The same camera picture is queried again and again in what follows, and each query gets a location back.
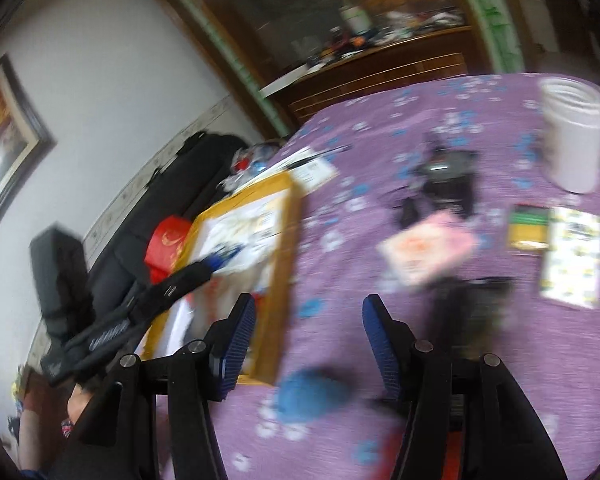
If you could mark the cluttered wooden counter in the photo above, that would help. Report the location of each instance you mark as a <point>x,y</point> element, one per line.
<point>380,75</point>

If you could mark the yellow edged storage box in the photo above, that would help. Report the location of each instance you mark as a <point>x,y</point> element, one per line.
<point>275,240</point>

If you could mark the bamboo painted pillar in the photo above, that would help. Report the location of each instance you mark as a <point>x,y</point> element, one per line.
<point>490,15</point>
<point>230,55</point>

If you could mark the white notepad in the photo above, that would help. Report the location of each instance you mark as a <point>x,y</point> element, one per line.
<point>312,172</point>

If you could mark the pink soft pack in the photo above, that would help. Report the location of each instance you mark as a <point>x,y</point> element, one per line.
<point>425,250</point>

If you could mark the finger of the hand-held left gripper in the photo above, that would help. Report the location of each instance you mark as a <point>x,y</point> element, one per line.
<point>180,282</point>

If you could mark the person's left hand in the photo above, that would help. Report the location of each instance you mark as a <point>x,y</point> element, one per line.
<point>82,402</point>

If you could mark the white printed pack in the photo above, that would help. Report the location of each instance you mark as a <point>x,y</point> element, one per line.
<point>574,257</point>

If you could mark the white jug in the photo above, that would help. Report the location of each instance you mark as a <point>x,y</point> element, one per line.
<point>355,20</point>

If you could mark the black pouch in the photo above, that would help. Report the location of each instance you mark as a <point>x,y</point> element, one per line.
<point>472,315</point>

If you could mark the black sofa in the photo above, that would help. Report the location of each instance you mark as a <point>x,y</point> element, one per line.
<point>180,180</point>

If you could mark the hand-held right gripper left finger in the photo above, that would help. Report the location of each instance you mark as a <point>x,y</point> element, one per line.
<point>236,345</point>

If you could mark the white plastic jar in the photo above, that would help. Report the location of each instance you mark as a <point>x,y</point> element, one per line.
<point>575,145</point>

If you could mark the green yellow pack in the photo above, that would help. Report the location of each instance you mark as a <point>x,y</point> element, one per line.
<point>529,227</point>

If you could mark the framed wall picture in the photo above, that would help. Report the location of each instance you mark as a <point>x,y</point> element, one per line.
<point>5,150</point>

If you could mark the pile of plastic bags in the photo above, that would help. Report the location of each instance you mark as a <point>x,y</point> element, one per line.
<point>250,165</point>

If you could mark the blue yarn ball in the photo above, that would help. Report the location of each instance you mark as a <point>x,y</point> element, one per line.
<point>310,392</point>

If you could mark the red gift bag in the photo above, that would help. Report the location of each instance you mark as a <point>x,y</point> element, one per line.
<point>166,245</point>

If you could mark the person's left forearm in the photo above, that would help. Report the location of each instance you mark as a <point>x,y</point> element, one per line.
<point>37,435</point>

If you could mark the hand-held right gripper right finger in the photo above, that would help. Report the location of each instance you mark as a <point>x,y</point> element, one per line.
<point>380,347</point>

